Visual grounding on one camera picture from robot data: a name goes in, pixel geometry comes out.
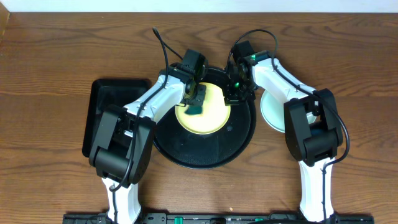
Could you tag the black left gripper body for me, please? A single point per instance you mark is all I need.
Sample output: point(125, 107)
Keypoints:
point(196, 94)

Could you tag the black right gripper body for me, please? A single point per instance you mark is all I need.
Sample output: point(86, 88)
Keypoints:
point(240, 92)

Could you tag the green yellow sponge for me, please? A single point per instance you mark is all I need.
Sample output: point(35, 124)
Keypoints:
point(193, 110)

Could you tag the yellow plate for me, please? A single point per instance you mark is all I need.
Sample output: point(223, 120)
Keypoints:
point(214, 116)

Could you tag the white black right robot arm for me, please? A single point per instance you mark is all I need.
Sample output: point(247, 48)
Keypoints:
point(308, 118)

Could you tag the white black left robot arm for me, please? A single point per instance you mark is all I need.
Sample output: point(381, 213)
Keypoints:
point(122, 144)

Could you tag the round black tray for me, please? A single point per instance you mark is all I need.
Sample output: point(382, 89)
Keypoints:
point(197, 151)

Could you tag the rectangular black tray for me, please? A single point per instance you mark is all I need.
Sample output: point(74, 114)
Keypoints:
point(105, 92)

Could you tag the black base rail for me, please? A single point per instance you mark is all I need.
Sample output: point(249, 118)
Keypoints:
point(163, 218)

